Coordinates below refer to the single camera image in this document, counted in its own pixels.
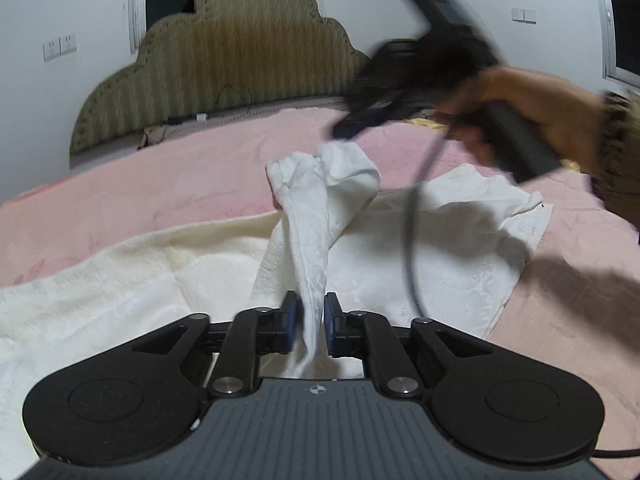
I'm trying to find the side wall window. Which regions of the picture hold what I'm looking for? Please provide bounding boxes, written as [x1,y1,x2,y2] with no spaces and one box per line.
[591,0,640,87]

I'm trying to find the pink blanket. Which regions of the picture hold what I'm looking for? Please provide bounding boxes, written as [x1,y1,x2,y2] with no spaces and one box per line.
[0,105,640,480]

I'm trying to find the olive padded headboard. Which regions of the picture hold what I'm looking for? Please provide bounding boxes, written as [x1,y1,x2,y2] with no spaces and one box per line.
[69,0,372,170]

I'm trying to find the grey patterned bed sheet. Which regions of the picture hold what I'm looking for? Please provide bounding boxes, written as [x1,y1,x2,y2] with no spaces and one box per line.
[167,97,351,133]

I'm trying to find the thin black charger cable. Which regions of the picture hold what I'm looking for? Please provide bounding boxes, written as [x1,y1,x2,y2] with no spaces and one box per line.
[214,84,254,112]

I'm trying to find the yellow cloth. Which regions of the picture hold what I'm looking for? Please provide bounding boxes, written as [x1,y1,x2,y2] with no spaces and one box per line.
[404,117,452,132]

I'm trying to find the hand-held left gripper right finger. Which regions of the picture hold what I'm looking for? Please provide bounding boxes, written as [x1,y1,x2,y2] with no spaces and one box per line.
[323,291,497,399]

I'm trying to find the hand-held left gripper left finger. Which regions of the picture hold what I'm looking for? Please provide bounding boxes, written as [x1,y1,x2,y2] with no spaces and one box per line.
[131,290,305,397]

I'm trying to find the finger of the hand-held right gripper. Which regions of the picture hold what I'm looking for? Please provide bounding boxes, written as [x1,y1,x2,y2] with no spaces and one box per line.
[332,94,402,139]

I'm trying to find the person's right forearm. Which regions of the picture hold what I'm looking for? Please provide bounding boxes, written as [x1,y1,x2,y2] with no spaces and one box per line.
[589,91,640,243]

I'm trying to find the white towel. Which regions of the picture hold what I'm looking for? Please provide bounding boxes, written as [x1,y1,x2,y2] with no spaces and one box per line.
[0,141,556,457]

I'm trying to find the person's right hand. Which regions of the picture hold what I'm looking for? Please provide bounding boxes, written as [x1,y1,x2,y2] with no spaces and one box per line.
[433,66,610,172]

